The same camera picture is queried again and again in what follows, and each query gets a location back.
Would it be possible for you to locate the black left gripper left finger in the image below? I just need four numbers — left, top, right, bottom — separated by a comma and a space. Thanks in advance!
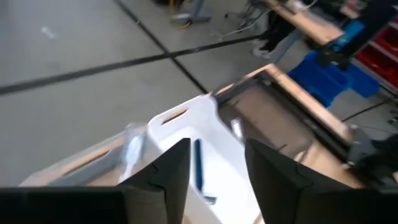
119, 138, 192, 224

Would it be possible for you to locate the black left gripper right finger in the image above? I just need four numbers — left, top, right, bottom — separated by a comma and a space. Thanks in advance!
244, 138, 354, 224

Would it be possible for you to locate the blue disposable razor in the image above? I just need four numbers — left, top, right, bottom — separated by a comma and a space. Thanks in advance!
192, 138, 218, 206

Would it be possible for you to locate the silver nail clipper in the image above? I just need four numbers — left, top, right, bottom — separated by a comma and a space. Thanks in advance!
230, 117, 246, 142

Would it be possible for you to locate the white plastic bin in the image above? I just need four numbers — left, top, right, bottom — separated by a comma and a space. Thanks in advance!
146, 93, 265, 224

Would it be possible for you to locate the clear plastic bin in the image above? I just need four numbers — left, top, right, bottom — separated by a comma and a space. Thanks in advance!
19, 123, 153, 187

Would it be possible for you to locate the blue plastic floor bin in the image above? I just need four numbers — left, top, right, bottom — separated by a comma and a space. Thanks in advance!
287, 50, 381, 108

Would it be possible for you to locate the shelf with red bins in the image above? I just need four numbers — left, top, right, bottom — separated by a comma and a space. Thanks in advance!
354, 17, 398, 88

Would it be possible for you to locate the grey desk base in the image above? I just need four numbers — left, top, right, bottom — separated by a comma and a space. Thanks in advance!
170, 0, 213, 25

